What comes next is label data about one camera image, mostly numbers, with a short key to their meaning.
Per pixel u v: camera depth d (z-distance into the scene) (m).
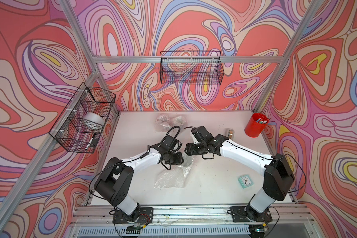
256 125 0.95
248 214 0.66
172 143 0.72
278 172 0.47
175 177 0.86
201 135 0.65
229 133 1.01
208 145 0.61
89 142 0.72
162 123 1.00
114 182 0.44
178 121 1.04
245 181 0.82
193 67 0.96
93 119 0.73
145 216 0.72
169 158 0.73
